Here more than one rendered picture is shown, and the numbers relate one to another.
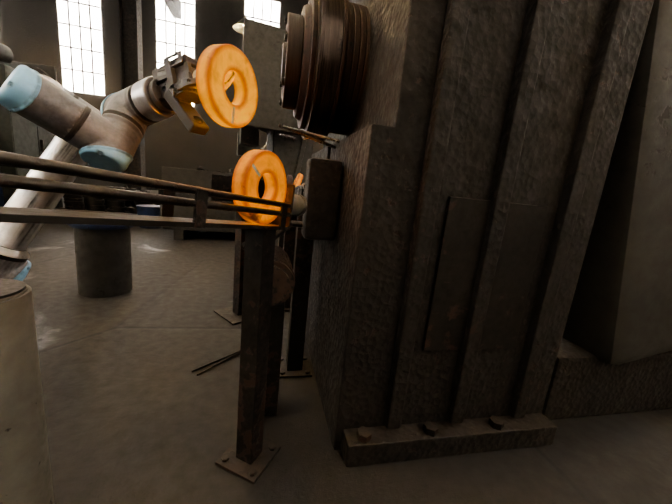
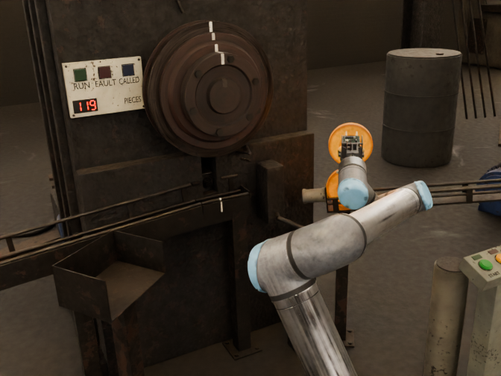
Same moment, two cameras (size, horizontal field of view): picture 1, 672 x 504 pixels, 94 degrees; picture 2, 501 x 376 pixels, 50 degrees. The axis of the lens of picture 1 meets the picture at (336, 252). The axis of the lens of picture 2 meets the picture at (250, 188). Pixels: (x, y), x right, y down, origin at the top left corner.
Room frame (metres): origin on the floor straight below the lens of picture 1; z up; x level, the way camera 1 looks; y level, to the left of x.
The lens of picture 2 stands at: (1.48, 2.01, 1.48)
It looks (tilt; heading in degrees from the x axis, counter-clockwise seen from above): 21 degrees down; 258
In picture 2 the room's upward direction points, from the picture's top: 2 degrees counter-clockwise
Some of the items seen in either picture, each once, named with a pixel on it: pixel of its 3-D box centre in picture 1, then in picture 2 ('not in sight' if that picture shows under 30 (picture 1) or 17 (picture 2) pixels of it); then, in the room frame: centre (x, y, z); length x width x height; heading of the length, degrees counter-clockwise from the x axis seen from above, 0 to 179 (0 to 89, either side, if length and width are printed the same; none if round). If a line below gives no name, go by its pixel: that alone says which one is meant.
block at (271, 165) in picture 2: (322, 200); (270, 191); (0.97, 0.06, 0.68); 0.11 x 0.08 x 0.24; 104
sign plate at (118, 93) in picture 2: not in sight; (106, 86); (1.55, 0.10, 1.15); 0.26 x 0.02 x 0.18; 14
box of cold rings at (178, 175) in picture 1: (218, 202); not in sight; (3.70, 1.44, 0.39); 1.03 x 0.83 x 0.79; 108
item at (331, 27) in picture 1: (318, 69); (210, 90); (1.20, 0.13, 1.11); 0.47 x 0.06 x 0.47; 14
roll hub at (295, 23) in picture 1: (290, 64); (222, 95); (1.17, 0.22, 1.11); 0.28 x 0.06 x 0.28; 14
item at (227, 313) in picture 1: (240, 248); (123, 351); (1.59, 0.50, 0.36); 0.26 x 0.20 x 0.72; 49
